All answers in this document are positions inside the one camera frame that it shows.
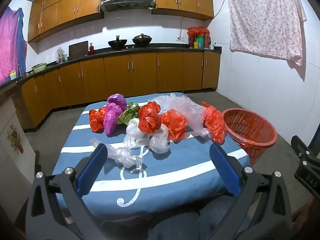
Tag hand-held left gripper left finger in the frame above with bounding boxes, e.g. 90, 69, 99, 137
25, 143, 113, 240

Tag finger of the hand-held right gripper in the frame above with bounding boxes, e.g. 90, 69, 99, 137
290, 135, 320, 167

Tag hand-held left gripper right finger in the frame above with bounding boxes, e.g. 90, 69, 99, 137
209, 143, 293, 240

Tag clear plastic bag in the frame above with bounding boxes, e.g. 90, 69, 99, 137
89, 137, 145, 169

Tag red plastic basket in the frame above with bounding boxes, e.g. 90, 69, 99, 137
221, 108, 278, 167

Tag red plastic bag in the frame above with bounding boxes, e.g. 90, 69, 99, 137
88, 107, 108, 132
137, 102, 162, 134
202, 102, 227, 144
160, 109, 188, 141

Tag white plastic bag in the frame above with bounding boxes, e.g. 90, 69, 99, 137
123, 118, 146, 149
149, 124, 171, 154

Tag olive green plastic bag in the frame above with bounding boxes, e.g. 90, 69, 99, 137
116, 109, 137, 126

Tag person's jeans legs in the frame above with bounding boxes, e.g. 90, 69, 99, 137
147, 194, 252, 240

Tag purple plastic bag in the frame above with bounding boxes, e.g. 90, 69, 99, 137
103, 93, 127, 136

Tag blue striped tablecloth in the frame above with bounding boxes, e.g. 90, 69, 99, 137
52, 92, 251, 222

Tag clear bubble wrap sheet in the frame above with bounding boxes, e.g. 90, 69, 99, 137
149, 93, 211, 138

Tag flower picture panel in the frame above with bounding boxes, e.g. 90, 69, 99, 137
0, 97, 38, 207

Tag wooden lower cabinets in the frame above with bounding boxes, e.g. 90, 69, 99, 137
21, 50, 221, 130

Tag green basin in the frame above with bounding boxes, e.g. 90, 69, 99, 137
31, 63, 48, 74

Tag glass jar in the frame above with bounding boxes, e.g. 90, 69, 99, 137
56, 47, 66, 64

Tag dark cutting board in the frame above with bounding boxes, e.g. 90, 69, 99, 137
68, 41, 89, 60

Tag black wok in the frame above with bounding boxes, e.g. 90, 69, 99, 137
108, 35, 128, 50

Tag black kitchen countertop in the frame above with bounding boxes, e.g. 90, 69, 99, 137
0, 43, 222, 88

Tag floral hanging cloth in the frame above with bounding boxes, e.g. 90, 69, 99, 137
224, 0, 307, 66

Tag black lidded pot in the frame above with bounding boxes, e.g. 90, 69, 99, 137
132, 33, 153, 47

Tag red bag covered containers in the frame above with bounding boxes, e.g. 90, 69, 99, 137
187, 26, 211, 50

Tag pink hanging cloth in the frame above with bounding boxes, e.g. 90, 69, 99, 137
0, 7, 28, 85

